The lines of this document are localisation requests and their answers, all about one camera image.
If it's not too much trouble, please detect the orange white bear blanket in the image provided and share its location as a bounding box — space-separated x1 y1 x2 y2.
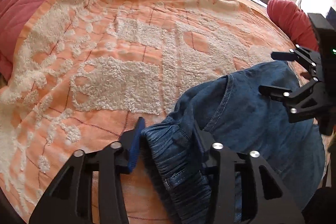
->
1 0 292 221

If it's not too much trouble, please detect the red rolled quilt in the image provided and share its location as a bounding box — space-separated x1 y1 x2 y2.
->
266 0 318 51

